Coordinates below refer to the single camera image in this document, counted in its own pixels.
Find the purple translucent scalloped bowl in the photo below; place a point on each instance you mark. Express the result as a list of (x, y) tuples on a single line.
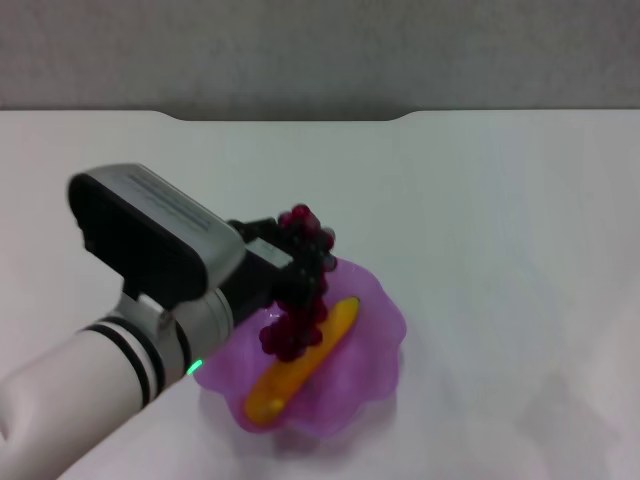
[(365, 340)]

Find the dark red grape bunch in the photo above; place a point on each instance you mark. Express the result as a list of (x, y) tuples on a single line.
[(300, 220)]

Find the yellow banana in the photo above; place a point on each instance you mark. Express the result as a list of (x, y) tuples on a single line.
[(300, 370)]

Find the gray fabric partition panel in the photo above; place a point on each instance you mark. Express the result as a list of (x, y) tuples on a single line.
[(320, 50)]

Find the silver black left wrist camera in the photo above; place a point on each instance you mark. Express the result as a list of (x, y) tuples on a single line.
[(150, 225)]

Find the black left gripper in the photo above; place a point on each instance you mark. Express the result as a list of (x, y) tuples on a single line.
[(265, 270)]

